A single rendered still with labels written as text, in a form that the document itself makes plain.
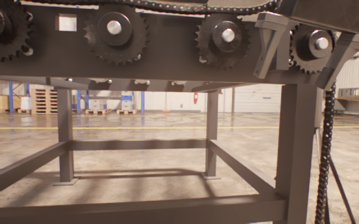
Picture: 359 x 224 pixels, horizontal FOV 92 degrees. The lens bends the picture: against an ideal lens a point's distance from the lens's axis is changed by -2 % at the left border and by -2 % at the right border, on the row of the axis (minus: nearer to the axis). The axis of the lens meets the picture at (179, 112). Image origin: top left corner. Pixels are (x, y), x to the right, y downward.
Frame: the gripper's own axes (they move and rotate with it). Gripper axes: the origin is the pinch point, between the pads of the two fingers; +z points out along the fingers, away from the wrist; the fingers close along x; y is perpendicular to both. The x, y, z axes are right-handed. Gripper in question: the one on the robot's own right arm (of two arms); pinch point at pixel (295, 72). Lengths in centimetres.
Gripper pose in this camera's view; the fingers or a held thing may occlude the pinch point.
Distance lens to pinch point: 40.3
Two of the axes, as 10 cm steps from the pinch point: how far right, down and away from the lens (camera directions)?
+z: -1.8, 8.8, 4.5
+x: 9.8, 1.4, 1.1
